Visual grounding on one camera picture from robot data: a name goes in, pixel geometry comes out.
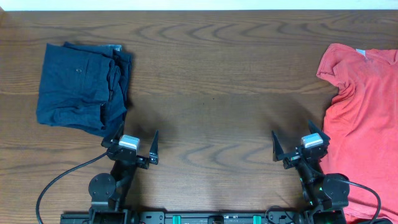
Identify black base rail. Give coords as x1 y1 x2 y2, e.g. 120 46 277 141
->
60 208 312 224

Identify red t-shirt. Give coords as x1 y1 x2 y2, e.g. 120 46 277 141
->
317 44 397 223

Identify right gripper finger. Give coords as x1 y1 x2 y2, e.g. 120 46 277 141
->
308 120 330 144
271 131 284 162

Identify folded navy blue pants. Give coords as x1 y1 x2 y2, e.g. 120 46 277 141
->
36 42 133 137

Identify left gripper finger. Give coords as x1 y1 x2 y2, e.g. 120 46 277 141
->
101 123 124 148
149 130 159 165

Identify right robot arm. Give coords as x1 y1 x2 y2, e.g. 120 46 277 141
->
272 121 349 223

